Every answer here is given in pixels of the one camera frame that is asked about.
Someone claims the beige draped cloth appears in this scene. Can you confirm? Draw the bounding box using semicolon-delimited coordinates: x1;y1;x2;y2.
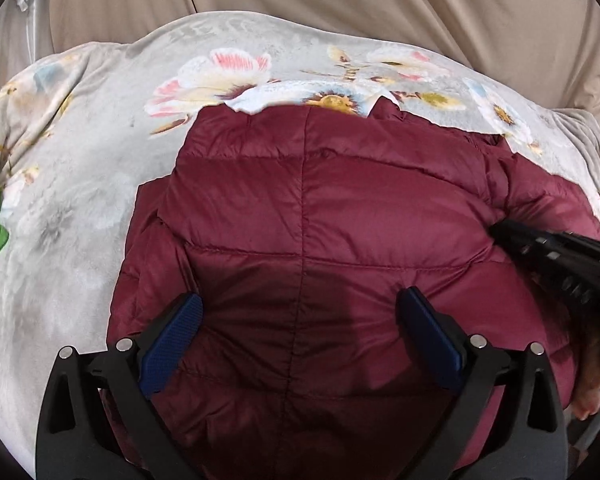
0;0;600;136

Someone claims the maroon puffer jacket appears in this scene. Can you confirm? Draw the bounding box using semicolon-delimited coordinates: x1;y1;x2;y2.
105;96;600;480

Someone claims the floral printed blanket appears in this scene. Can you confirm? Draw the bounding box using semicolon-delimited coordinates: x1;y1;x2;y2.
0;10;600;466

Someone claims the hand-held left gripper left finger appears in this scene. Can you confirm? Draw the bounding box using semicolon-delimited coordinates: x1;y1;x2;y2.
36;292;204;480

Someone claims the white frame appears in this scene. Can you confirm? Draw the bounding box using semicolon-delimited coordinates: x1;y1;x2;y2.
14;0;56;56

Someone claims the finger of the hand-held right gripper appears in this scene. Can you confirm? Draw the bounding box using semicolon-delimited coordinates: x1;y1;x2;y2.
489;219;600;307

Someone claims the person's right hand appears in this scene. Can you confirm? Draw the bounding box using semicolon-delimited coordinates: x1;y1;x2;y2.
571;330;600;422

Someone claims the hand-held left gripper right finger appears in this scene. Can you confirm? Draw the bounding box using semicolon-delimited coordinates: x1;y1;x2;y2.
398;286;568;480

